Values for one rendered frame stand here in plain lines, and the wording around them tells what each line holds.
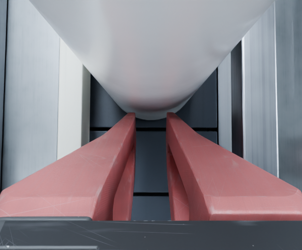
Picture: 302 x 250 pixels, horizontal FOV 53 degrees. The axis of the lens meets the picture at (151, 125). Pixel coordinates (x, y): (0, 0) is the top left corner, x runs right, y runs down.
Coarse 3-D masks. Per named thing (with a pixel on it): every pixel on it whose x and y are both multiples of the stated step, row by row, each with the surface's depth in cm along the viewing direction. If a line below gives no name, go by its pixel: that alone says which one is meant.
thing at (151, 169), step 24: (216, 72) 18; (96, 96) 18; (192, 96) 18; (216, 96) 18; (96, 120) 18; (192, 120) 18; (216, 120) 18; (144, 144) 18; (144, 168) 18; (144, 192) 18; (168, 192) 18; (144, 216) 18; (168, 216) 18
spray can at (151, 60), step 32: (32, 0) 4; (64, 0) 3; (96, 0) 3; (128, 0) 3; (160, 0) 3; (192, 0) 3; (224, 0) 3; (256, 0) 4; (64, 32) 5; (96, 32) 4; (128, 32) 4; (160, 32) 4; (192, 32) 4; (224, 32) 4; (96, 64) 6; (128, 64) 5; (160, 64) 5; (192, 64) 6; (128, 96) 9; (160, 96) 9
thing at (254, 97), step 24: (264, 24) 10; (240, 48) 10; (264, 48) 10; (240, 72) 10; (264, 72) 10; (240, 96) 10; (264, 96) 10; (240, 120) 10; (264, 120) 10; (240, 144) 10; (264, 144) 10; (264, 168) 10
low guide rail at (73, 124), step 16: (64, 48) 15; (64, 64) 15; (80, 64) 15; (64, 80) 15; (80, 80) 15; (64, 96) 15; (80, 96) 15; (64, 112) 14; (80, 112) 15; (64, 128) 14; (80, 128) 14; (64, 144) 14; (80, 144) 14
